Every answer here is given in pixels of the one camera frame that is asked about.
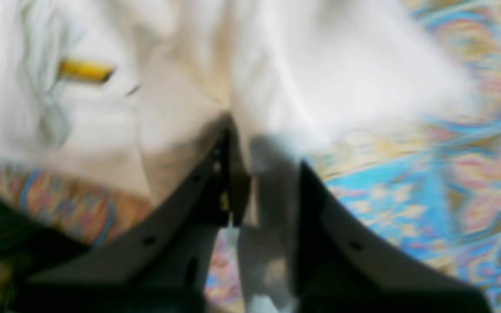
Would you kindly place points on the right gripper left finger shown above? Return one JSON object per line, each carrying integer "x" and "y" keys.
{"x": 158, "y": 266}

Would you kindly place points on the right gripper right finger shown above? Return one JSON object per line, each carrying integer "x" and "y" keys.
{"x": 340, "y": 266}

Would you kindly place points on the white printed T-shirt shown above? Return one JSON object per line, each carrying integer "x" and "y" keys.
{"x": 107, "y": 105}

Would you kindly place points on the patterned tile tablecloth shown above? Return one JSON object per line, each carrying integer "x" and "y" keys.
{"x": 440, "y": 205}

